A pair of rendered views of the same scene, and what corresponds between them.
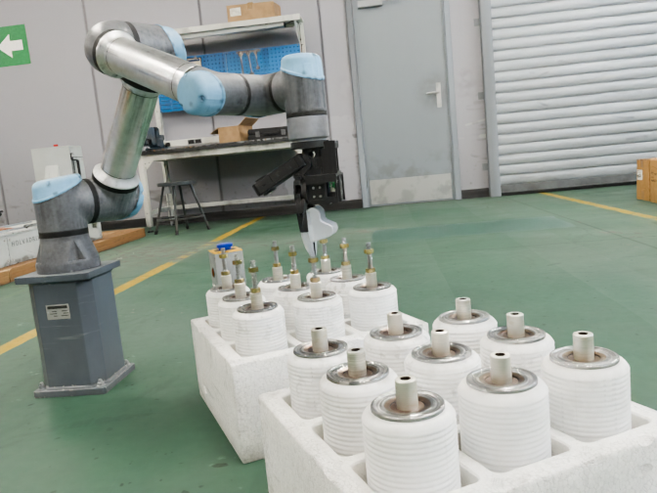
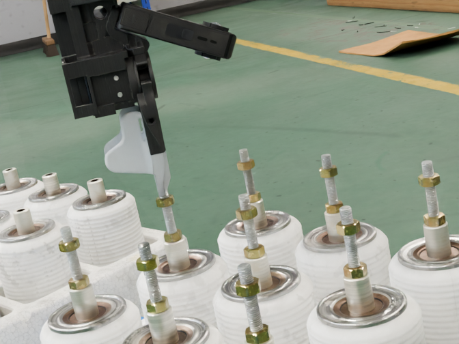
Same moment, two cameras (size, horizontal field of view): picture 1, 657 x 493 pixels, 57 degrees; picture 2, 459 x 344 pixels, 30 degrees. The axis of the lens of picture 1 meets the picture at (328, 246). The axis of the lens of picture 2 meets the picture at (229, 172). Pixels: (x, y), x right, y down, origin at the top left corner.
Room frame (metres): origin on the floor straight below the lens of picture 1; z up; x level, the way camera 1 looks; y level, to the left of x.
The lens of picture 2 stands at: (1.95, -0.17, 0.57)
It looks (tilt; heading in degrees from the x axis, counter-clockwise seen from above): 15 degrees down; 161
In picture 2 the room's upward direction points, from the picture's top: 11 degrees counter-clockwise
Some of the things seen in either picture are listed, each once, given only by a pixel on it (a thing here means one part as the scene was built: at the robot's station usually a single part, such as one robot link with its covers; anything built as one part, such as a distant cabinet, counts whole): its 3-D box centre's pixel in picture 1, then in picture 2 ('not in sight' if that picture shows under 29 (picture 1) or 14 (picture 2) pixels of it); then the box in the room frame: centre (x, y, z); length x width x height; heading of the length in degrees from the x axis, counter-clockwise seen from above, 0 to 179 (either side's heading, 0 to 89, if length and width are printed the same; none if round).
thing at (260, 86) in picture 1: (259, 95); not in sight; (1.19, 0.10, 0.64); 0.11 x 0.11 x 0.08; 49
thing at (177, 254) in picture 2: (316, 290); (177, 254); (1.14, 0.03, 0.26); 0.02 x 0.02 x 0.03
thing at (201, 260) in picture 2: (317, 296); (179, 265); (1.14, 0.03, 0.25); 0.08 x 0.08 x 0.01
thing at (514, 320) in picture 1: (515, 326); not in sight; (0.79, -0.24, 0.26); 0.02 x 0.02 x 0.03
